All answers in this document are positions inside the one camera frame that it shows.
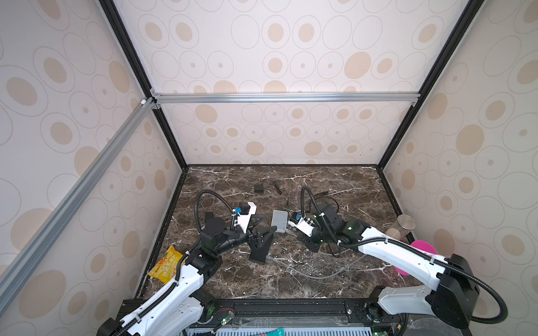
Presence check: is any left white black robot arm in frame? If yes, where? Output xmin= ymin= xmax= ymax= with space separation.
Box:
xmin=97 ymin=189 xmax=275 ymax=335

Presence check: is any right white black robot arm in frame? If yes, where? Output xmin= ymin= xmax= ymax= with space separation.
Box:
xmin=289 ymin=186 xmax=509 ymax=329

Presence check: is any yellow snack bag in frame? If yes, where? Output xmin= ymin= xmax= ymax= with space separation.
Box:
xmin=149 ymin=246 xmax=184 ymax=284

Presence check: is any pink funnel cup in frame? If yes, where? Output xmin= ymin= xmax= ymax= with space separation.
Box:
xmin=394 ymin=240 xmax=438 ymax=277

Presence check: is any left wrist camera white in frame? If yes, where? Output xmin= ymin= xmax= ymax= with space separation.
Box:
xmin=233 ymin=202 xmax=257 ymax=233

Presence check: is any white network switch box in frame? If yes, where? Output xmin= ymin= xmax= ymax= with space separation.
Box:
xmin=271 ymin=210 xmax=288 ymax=233

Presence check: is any thin black adapter cable far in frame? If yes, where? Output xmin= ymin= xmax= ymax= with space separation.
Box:
xmin=272 ymin=180 xmax=291 ymax=209

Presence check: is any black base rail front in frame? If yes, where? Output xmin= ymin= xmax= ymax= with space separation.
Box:
xmin=115 ymin=297 xmax=472 ymax=336

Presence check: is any diagonal aluminium rail left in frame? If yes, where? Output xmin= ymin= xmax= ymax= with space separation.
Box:
xmin=1 ymin=97 xmax=156 ymax=314

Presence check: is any horizontal aluminium rail back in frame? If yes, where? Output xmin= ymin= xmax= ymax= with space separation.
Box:
xmin=154 ymin=92 xmax=420 ymax=105

